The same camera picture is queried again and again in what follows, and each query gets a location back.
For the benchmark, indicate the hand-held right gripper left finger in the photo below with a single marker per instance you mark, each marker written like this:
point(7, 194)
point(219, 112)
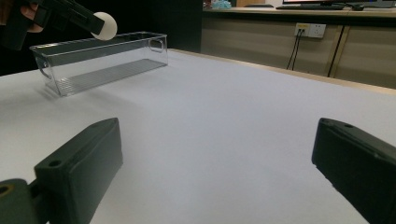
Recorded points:
point(85, 161)

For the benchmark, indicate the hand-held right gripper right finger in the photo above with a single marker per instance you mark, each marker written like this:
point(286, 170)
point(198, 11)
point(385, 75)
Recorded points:
point(358, 165)

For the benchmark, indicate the white ball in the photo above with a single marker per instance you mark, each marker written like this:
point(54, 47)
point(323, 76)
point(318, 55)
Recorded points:
point(107, 29)

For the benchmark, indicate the clear plastic storage bin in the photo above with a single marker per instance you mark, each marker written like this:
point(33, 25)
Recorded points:
point(99, 74)

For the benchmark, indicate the blue crumpled item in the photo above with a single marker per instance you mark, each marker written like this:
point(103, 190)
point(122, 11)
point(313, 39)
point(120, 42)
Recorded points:
point(221, 4)

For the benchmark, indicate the black computer mouse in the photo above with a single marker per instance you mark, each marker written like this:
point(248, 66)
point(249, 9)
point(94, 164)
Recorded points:
point(357, 6)

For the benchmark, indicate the long wooden counter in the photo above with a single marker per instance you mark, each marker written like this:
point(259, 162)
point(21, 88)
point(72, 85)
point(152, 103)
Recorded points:
point(255, 40)

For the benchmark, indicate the computer monitor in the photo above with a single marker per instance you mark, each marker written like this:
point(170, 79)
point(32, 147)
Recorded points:
point(339, 1)

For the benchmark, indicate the black keyboard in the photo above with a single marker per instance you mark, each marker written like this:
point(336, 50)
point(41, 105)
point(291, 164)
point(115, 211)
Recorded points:
point(311, 6)

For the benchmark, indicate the brown box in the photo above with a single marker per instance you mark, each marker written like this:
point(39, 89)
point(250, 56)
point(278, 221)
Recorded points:
point(253, 3)

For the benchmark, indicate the white wall socket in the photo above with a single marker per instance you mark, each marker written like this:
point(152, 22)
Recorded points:
point(314, 30)

